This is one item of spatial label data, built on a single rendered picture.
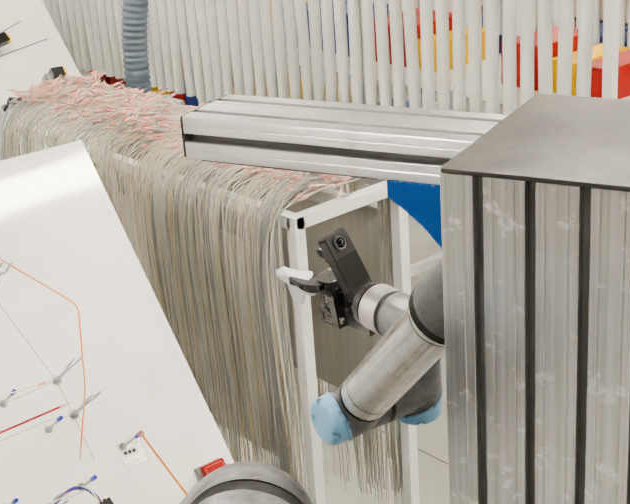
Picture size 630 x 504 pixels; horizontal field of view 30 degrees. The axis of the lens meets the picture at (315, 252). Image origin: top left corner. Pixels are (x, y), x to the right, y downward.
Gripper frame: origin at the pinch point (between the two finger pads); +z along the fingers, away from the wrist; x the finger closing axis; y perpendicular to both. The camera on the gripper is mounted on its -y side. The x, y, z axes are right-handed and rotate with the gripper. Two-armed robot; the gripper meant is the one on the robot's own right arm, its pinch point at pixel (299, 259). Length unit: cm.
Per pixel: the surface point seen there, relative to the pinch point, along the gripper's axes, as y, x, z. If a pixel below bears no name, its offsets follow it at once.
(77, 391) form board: 25, -32, 36
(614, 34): 44, 213, 121
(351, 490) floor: 170, 80, 135
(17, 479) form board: 31, -50, 28
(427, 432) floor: 177, 125, 147
